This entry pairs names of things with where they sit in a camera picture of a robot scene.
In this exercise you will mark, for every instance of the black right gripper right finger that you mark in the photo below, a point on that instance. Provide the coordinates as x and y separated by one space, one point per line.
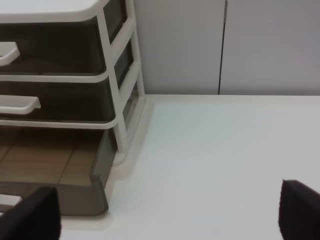
299 211

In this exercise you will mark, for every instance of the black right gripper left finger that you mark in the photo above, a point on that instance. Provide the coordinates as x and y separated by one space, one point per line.
36 217

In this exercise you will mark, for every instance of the dark translucent drawer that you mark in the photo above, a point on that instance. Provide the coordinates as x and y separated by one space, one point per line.
76 158
55 48
62 101

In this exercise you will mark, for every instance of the white plastic drawer cabinet frame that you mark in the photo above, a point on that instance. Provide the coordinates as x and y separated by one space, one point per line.
118 31

